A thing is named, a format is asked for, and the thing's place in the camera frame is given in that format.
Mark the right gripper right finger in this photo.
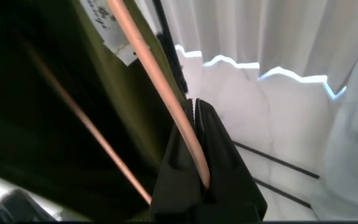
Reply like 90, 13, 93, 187
195, 98, 269, 222

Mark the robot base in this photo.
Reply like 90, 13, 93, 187
0, 188, 57, 224

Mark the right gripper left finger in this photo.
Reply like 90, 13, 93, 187
150, 98, 205, 222

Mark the green garment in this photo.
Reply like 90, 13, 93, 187
0, 0, 188, 222

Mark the pink clothes hanger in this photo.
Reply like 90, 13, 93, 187
17, 0, 211, 206

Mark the white curtain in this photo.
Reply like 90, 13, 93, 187
158, 0, 358, 94

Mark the black clothes rack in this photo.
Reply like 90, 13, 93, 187
152, 0, 321, 210

